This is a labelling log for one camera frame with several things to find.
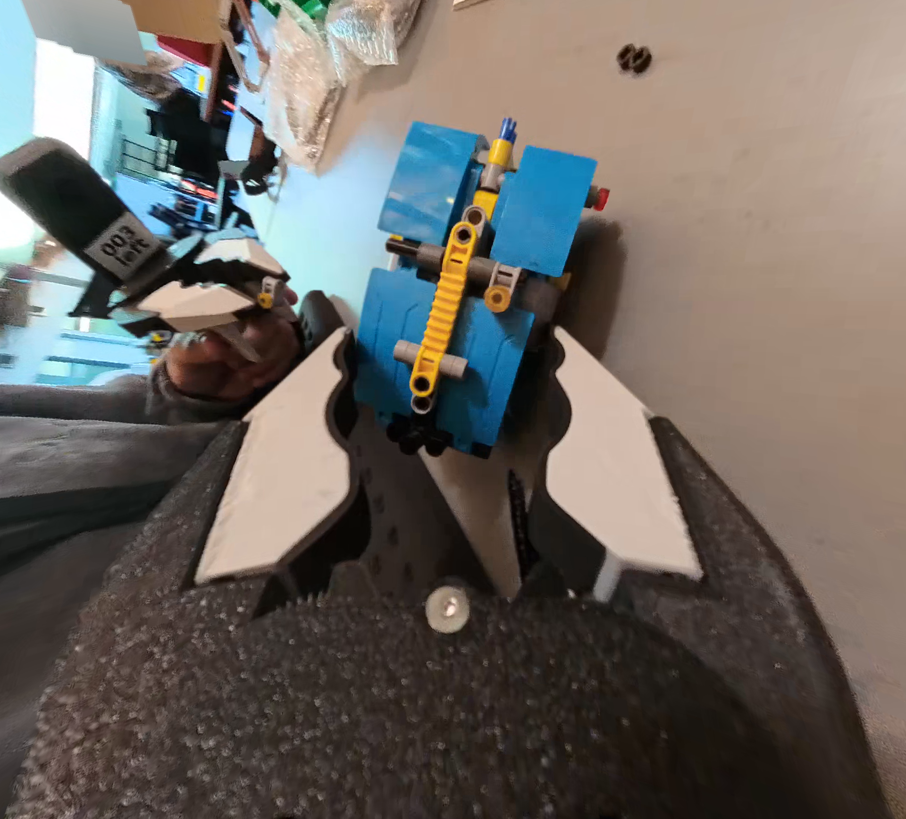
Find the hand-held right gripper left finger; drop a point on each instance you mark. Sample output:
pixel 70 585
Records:
pixel 283 479

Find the grey desk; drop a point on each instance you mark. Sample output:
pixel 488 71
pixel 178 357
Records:
pixel 743 231

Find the blue brick toy car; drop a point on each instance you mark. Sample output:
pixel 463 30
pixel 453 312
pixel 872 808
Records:
pixel 439 352

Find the black double connector piece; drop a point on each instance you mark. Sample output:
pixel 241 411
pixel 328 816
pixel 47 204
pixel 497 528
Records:
pixel 634 58

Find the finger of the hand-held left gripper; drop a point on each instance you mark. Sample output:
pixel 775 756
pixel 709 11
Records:
pixel 240 256
pixel 198 309

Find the person's left hand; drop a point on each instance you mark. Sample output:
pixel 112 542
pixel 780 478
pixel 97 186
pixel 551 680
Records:
pixel 233 370

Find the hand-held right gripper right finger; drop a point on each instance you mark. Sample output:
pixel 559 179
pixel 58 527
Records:
pixel 616 479

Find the small grey brick connector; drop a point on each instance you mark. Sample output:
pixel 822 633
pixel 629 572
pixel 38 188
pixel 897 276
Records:
pixel 268 285

